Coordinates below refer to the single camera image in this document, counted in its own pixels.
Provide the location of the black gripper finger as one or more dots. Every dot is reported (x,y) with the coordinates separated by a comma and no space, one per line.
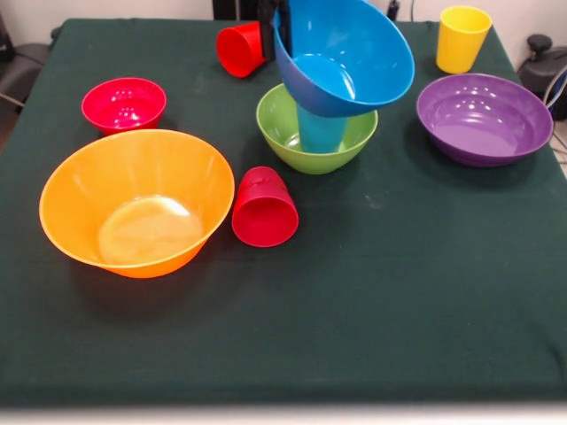
(268,40)
(285,31)

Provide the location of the tall red cup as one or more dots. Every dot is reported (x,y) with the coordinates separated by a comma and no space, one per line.
(239,51)

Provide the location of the light blue bowl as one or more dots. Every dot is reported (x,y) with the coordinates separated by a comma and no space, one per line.
(354,53)

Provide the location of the green bowl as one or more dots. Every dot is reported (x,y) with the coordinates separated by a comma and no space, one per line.
(274,128)

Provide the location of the light blue cup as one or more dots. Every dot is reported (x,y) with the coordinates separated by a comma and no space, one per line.
(321,133)

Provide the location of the short crimson cup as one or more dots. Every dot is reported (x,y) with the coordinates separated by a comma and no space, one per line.
(266,221)

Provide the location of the purple bowl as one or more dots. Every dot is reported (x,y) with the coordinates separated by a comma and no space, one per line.
(483,124)

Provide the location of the small crimson bowl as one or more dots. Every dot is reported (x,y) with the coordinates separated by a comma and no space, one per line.
(123,106)

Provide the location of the yellow cup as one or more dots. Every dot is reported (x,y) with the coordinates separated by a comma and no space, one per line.
(460,44)

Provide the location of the large orange bowl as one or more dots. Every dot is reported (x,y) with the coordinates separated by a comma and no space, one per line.
(146,230)

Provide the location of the black office chair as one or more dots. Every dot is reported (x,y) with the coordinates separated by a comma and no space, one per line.
(22,66)
(540,66)

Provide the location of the dark green tablecloth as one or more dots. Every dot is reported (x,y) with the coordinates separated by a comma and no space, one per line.
(283,310)

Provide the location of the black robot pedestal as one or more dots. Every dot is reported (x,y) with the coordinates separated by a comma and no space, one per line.
(235,9)

